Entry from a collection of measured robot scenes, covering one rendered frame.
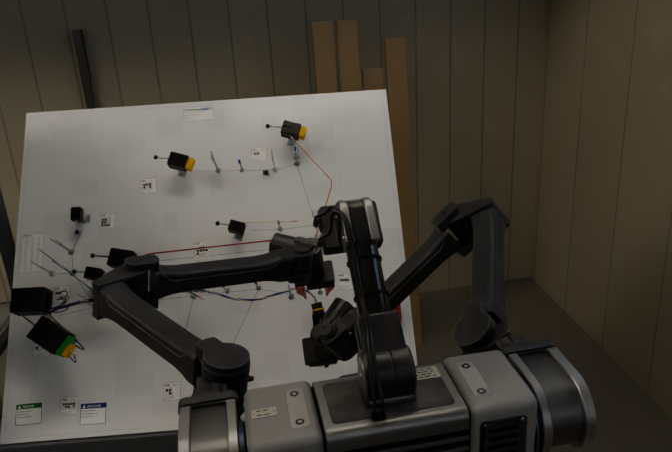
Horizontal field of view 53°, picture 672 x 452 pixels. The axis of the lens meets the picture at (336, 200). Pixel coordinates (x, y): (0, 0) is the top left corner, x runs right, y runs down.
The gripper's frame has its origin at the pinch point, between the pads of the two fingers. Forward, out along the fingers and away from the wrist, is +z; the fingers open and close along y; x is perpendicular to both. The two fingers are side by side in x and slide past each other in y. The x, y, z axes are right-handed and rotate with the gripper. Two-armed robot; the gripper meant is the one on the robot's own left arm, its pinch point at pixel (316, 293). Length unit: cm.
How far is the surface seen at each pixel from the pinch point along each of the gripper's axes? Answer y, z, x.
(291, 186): 2.7, 4.1, -45.5
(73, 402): 72, 28, 5
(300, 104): -4, -8, -71
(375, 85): -46, 61, -167
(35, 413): 82, 28, 6
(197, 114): 30, -8, -72
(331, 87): -23, 56, -164
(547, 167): -148, 135, -165
